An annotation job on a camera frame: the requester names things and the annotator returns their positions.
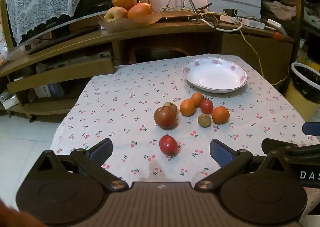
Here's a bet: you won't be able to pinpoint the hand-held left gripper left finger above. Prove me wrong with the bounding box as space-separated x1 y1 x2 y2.
32 138 129 191

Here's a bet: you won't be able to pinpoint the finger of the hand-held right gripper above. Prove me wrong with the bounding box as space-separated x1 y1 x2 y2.
261 138 320 157
302 121 320 136

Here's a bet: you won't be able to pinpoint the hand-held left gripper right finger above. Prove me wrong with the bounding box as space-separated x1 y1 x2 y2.
194 139 300 191

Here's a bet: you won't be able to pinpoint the small brown fruit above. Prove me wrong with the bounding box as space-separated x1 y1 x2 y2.
197 114 212 127
163 102 178 114

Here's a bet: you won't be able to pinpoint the orange tangerine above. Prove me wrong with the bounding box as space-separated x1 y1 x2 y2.
190 92 204 107
180 99 196 117
211 106 230 124

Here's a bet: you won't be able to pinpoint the red tomato with stem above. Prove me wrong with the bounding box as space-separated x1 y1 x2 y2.
200 97 214 114

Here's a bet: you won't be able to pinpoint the oblong red tomato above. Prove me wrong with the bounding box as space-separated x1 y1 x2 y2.
159 135 179 156

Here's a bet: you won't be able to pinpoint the large dark red apple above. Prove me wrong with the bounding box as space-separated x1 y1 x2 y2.
153 106 178 130

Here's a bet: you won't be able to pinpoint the white floral bowl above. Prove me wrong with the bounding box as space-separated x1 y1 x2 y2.
181 58 248 93

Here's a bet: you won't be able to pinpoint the cherry print tablecloth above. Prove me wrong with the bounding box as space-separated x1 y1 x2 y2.
50 54 320 217

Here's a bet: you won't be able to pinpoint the white trash bin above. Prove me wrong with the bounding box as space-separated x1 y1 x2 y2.
290 62 320 104

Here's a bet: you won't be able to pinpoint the blue white box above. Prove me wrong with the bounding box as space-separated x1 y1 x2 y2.
33 83 65 99

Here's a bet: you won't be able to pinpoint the white adapter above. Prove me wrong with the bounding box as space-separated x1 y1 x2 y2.
266 18 286 32

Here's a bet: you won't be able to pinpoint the white power strip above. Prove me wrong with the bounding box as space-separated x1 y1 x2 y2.
220 15 266 29

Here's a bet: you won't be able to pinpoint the leaf shaped brown tray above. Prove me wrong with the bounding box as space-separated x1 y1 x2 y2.
98 13 162 33

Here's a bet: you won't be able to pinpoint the wooden television cabinet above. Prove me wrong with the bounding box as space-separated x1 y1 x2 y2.
0 12 296 123

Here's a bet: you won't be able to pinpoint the yellow red apple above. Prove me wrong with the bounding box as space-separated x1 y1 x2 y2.
104 6 129 23

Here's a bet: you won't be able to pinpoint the black flat set-top box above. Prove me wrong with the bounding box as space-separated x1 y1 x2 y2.
156 14 201 22

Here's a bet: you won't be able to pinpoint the large orange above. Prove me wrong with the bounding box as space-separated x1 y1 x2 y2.
127 3 154 21
112 0 138 12

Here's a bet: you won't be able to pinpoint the yellow cable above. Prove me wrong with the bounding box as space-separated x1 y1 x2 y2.
239 29 288 86

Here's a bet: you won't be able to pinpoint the white cable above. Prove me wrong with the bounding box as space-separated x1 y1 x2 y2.
200 16 243 32

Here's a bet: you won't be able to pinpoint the tangled brown cables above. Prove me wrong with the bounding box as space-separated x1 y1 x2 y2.
159 0 213 18

